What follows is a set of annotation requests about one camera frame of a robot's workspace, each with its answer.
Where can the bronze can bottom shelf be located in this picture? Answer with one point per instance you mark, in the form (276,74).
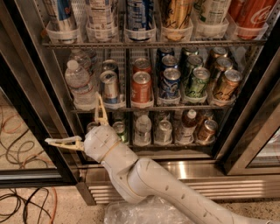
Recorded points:
(207,131)

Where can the silver blue can behind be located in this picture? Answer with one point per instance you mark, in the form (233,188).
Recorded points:
(109,64)

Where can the green can middle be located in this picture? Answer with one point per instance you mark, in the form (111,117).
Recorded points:
(192,62)

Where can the gold tall can top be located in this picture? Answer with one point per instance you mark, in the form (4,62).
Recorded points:
(175,16)

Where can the red coca-cola bottle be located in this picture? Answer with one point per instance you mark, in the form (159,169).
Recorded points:
(250,16)

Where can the blue white can top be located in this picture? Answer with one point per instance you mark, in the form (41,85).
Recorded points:
(139,14)

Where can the fridge glass door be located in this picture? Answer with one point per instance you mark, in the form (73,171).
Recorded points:
(32,79)
(257,120)

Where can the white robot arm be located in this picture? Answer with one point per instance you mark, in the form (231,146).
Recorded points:
(136,178)

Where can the brown tea bottle bottom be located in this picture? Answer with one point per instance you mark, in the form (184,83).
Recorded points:
(186,128)

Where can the clear water bottle behind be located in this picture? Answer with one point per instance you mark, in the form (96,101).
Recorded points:
(82,58)

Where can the clear plastic bin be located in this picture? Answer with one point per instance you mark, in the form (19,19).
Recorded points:
(152,210)

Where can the orange soda can front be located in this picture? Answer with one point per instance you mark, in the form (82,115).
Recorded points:
(141,87)

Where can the silver can bottom shelf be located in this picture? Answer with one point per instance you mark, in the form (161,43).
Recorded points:
(163,132)

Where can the green can bottom shelf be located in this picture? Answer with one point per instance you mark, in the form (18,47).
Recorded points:
(121,131)

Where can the green can front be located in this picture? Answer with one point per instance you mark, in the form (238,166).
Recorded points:
(197,82)

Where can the silver blue can front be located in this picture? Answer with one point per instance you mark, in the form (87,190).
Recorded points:
(109,87)

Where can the orange soda can behind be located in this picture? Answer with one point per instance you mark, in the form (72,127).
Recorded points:
(142,65)

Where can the red can bottom shelf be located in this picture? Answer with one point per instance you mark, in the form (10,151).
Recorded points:
(92,125)

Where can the orange soda can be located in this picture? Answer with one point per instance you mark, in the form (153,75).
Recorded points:
(141,87)
(142,65)

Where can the green white bottle top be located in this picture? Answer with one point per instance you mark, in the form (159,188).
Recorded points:
(211,12)

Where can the green can back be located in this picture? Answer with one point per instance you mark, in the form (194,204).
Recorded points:
(187,51)

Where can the clear water bottle front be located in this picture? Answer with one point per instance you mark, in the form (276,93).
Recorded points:
(80,85)

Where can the gold can back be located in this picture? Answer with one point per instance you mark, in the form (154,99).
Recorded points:
(217,52)

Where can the blue can back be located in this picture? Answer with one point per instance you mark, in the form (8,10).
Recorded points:
(161,52)

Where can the clear water bottle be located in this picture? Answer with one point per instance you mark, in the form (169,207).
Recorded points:
(80,85)
(82,58)

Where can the gold can middle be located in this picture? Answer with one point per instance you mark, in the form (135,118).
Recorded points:
(220,65)

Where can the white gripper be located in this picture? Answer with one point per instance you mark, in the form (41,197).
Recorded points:
(98,142)

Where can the gold can front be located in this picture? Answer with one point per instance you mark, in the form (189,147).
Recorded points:
(227,84)

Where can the blue can middle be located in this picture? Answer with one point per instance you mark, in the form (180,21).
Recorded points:
(168,61)

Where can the silver blue tall can top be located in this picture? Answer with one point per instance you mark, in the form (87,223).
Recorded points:
(61,15)

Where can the right fridge glass door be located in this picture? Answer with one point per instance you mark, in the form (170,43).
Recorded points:
(257,120)

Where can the steel fridge base grille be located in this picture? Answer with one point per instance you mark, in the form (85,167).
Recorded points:
(203,176)

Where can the left fridge glass door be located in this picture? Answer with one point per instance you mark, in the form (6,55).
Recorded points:
(32,79)

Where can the white labelled bottle top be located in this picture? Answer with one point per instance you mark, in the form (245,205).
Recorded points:
(101,20)

